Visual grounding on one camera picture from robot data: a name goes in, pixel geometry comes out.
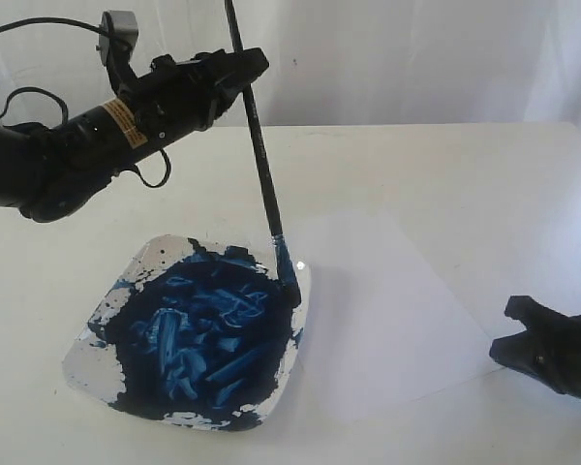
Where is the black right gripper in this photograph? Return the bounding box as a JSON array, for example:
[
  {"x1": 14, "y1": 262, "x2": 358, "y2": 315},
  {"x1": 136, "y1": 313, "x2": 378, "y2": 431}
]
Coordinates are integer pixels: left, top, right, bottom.
[{"x1": 489, "y1": 295, "x2": 581, "y2": 399}]

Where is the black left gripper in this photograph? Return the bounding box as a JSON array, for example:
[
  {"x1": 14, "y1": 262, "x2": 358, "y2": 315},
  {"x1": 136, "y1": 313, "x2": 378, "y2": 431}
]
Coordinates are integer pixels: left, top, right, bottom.
[{"x1": 120, "y1": 47, "x2": 270, "y2": 155}]

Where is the black paintbrush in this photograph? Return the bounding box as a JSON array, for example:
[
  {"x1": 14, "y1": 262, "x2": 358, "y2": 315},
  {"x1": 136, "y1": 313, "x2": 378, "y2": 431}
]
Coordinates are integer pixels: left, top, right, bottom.
[{"x1": 224, "y1": 0, "x2": 301, "y2": 308}]

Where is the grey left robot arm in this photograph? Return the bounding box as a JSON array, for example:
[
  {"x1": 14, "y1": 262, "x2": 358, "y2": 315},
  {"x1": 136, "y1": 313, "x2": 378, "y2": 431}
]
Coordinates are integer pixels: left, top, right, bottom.
[{"x1": 0, "y1": 48, "x2": 269, "y2": 223}]

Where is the white backdrop curtain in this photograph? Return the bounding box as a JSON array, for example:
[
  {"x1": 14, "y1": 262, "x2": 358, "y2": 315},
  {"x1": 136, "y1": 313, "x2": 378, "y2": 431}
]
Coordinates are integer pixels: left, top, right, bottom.
[{"x1": 0, "y1": 1, "x2": 581, "y2": 130}]

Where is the white paper sheet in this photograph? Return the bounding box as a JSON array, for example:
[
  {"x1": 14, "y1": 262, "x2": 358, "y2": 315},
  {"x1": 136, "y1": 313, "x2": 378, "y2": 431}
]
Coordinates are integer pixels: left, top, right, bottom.
[{"x1": 287, "y1": 210, "x2": 497, "y2": 422}]

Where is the white square plate blue paint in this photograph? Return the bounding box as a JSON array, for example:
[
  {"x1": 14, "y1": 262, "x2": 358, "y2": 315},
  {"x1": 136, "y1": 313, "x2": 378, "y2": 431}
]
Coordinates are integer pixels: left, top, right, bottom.
[{"x1": 62, "y1": 235, "x2": 311, "y2": 431}]

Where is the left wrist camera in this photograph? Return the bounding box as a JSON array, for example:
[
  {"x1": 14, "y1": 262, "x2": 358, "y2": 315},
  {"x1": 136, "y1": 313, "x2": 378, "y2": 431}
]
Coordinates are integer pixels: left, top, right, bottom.
[{"x1": 96, "y1": 10, "x2": 139, "y2": 66}]

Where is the black left camera cable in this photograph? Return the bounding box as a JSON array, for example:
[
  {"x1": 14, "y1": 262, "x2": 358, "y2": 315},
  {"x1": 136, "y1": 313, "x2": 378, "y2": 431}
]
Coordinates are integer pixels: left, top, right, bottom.
[{"x1": 0, "y1": 16, "x2": 173, "y2": 190}]

